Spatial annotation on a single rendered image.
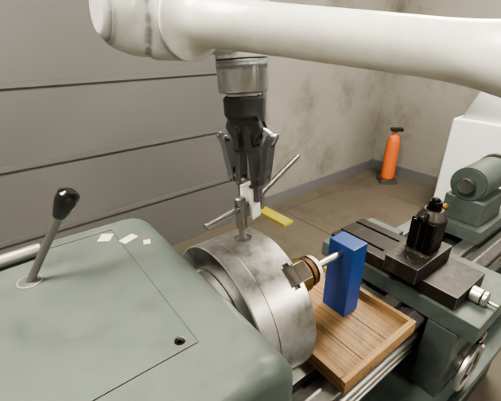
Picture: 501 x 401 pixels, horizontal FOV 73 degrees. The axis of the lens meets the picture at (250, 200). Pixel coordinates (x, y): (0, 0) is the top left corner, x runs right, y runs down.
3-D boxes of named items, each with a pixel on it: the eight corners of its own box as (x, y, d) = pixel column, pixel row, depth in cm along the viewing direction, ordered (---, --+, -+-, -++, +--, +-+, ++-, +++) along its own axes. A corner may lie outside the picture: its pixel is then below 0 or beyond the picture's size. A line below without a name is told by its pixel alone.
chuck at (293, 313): (284, 421, 65) (278, 280, 53) (201, 331, 88) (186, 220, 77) (316, 394, 70) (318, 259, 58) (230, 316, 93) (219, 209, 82)
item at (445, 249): (413, 285, 95) (417, 270, 93) (382, 267, 103) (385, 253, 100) (448, 258, 107) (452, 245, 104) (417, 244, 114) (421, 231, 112)
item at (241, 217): (245, 255, 67) (240, 200, 63) (236, 251, 69) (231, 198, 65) (251, 250, 69) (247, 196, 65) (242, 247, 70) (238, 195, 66)
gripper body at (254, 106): (274, 91, 61) (277, 143, 64) (237, 92, 66) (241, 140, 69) (250, 95, 55) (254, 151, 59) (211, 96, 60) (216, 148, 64)
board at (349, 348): (343, 395, 77) (345, 383, 75) (247, 305, 103) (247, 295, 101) (413, 332, 94) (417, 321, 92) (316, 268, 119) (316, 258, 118)
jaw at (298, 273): (264, 307, 71) (292, 292, 62) (253, 286, 72) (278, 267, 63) (302, 286, 77) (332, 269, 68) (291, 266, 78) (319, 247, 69)
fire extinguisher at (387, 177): (402, 181, 417) (413, 128, 389) (390, 188, 401) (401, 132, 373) (382, 175, 437) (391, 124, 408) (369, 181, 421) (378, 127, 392)
